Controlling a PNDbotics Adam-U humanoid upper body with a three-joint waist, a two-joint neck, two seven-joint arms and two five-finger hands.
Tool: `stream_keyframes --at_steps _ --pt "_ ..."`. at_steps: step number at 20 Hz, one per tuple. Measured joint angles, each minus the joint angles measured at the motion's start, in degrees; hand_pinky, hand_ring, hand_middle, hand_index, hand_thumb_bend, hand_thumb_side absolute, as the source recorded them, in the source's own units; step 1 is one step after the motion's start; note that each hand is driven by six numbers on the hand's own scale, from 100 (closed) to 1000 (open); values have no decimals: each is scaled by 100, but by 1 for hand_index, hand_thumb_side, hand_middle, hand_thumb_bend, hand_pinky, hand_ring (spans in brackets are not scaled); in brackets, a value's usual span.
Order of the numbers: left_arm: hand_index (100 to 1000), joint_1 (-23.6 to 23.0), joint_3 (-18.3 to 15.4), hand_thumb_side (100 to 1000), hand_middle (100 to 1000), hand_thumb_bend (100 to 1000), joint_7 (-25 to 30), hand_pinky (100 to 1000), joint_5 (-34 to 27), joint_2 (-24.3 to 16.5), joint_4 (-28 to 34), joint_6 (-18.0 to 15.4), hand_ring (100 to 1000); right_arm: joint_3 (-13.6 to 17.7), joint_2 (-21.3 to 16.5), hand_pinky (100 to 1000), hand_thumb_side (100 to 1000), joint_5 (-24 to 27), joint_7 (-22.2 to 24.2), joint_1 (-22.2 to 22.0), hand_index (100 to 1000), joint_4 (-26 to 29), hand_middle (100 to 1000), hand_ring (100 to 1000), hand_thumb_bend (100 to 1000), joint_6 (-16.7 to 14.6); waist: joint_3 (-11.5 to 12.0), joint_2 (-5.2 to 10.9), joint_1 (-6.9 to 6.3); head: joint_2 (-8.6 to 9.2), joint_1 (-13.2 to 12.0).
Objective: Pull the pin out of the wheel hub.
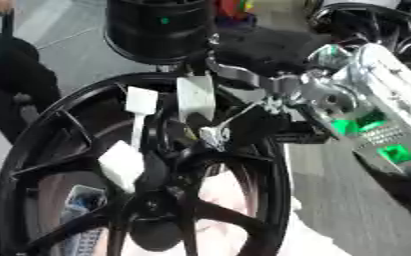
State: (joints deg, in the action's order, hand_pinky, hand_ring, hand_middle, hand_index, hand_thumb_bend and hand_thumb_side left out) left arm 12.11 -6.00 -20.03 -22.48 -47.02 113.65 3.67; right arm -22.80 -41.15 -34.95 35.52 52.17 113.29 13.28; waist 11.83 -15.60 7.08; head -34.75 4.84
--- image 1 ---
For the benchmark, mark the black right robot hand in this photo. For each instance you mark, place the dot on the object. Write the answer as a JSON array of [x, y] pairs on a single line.
[[261, 50]]

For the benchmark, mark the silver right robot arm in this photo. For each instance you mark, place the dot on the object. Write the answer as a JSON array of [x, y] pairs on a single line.
[[377, 100]]

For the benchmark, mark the black wheel rim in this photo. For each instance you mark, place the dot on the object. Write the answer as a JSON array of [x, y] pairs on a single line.
[[372, 23]]

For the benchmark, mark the black spoked wheel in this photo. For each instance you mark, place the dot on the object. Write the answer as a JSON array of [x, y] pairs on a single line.
[[74, 100]]

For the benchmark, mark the colourful toy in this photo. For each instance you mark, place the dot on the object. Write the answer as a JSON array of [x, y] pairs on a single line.
[[235, 11]]

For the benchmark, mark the black round drum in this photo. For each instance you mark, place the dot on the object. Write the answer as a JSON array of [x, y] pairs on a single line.
[[156, 30]]

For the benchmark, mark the person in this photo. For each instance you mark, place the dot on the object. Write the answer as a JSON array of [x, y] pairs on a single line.
[[16, 76]]

